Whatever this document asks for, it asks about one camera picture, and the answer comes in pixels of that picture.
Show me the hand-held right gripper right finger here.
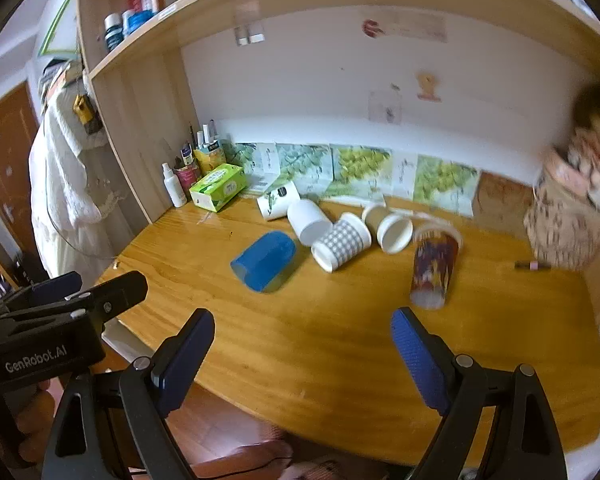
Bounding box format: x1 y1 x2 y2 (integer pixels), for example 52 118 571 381
391 307 569 480

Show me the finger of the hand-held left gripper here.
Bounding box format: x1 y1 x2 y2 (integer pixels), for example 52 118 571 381
1 271 83 312
0 270 149 332

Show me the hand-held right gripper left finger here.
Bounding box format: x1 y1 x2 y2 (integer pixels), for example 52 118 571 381
55 308 216 480

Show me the dark patterned paper cup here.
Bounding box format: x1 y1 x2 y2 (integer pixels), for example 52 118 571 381
409 225 464 311

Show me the blue plastic cup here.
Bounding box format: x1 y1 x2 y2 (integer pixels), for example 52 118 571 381
230 231 297 292

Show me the wide white paper cup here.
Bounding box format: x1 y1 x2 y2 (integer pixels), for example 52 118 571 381
376 212 414 255

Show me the checkered white paper cup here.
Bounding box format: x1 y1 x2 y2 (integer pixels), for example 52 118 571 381
310 212 371 274

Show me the brown paper cup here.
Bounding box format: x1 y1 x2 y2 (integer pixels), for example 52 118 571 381
361 203 389 234

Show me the plain white cup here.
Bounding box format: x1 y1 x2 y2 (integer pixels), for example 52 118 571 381
286 199 331 247

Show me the white cup with green print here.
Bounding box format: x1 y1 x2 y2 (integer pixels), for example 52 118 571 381
257 180 301 222

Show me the person's left hand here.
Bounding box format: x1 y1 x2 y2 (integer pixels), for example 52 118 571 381
14 379 65 462

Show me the white lace garment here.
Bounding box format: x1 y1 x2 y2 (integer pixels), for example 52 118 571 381
28 72 133 282

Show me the white spray bottle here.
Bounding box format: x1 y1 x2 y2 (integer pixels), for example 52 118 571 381
161 162 188 208

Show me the pink tin pen holder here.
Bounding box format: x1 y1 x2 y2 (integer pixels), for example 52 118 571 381
174 159 202 199

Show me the brown wooden door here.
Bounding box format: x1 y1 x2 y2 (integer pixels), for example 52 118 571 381
0 82 47 291

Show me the green tissue box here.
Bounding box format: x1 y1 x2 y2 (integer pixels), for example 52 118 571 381
189 163 249 213

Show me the yellow pen holder box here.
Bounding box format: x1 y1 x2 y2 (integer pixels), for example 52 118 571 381
193 139 227 177

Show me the yellow and black tool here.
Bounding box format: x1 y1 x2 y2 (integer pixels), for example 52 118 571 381
73 93 95 125

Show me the wooden bookshelf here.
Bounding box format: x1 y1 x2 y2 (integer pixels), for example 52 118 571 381
75 0 600 226

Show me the brown cork panel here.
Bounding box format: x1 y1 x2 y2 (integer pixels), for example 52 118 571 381
479 171 537 223

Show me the doll in floral dress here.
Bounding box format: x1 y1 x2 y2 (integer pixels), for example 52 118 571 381
523 81 600 272

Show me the green framed wall picture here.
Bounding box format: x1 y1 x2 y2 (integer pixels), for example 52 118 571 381
37 0 79 59

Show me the yellow figure wall hook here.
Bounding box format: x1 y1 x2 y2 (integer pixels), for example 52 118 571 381
415 72 442 104

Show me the clear wall hook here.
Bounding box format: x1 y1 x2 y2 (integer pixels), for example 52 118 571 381
234 0 266 47

